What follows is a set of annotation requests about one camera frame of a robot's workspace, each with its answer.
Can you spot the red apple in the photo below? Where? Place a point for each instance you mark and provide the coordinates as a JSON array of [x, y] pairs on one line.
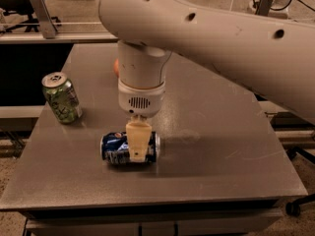
[[116, 68]]

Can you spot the grey table drawer cabinet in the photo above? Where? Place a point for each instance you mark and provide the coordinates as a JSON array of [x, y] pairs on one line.
[[216, 222]]

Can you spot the metal railing bracket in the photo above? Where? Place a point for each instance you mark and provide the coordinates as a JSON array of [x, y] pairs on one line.
[[47, 28], [263, 7]]

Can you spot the black chair top left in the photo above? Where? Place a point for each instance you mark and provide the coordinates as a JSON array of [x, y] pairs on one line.
[[22, 8]]

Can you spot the left metal railing bracket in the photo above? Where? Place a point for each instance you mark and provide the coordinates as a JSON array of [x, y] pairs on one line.
[[47, 28]]

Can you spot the blue pepsi can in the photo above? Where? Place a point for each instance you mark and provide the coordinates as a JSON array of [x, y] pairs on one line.
[[115, 150]]

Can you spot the right metal railing bracket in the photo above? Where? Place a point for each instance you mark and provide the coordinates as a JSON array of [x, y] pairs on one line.
[[263, 7]]

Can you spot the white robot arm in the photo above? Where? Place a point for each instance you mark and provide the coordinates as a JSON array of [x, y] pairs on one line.
[[273, 58]]

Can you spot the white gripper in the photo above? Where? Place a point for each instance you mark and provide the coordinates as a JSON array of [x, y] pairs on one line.
[[142, 100]]

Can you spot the green soda can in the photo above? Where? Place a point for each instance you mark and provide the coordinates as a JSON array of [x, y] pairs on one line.
[[60, 94]]

